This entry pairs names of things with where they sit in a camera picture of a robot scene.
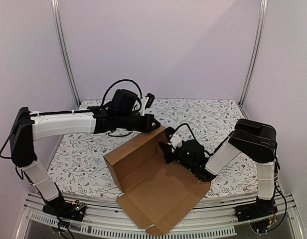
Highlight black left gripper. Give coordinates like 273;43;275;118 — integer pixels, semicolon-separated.
117;113;161;134

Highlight brown cardboard box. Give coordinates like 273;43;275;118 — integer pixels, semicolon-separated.
104;126;211;236

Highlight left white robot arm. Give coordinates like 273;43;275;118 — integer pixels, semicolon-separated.
4;89;160;216

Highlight floral patterned table mat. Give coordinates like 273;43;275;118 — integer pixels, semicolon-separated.
47;99;258;199

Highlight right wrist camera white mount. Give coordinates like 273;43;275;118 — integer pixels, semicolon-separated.
165;127;182;152

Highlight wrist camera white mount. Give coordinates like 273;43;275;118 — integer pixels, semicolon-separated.
165;127;182;152
134;93;155;116

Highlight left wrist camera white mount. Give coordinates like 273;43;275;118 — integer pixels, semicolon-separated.
134;93;155;116

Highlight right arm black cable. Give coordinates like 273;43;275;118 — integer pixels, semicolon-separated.
172;122;214;157

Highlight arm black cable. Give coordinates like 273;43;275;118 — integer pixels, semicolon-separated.
172;122;214;157
101;79;144;110

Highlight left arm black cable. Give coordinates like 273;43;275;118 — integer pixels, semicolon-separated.
101;79;144;110

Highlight front aluminium rail base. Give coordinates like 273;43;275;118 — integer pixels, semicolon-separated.
14;193;307;239

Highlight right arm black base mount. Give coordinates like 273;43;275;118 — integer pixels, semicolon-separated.
235;197;278;234

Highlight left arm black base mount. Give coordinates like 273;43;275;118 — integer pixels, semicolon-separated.
41;195;87;222

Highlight left aluminium frame post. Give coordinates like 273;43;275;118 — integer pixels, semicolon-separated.
51;0;81;106

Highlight aluminium frame post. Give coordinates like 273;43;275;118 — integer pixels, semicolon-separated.
238;0;268;108
51;0;81;106

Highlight right aluminium frame post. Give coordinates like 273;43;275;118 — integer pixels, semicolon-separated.
238;0;268;108

